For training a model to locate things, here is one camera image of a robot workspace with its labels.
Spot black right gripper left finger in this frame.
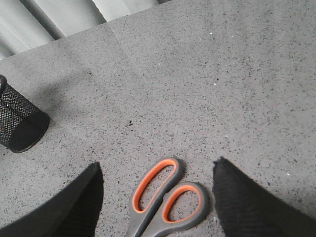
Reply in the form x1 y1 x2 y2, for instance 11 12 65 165
0 162 103 237

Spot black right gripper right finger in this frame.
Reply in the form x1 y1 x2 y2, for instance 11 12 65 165
213 157 316 237

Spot grey orange scissors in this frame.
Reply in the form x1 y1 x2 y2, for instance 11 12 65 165
126 156 210 237

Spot black mesh pen holder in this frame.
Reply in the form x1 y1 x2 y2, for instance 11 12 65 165
0 75 50 153

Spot grey curtain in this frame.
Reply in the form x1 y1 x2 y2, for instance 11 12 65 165
0 0 164 59

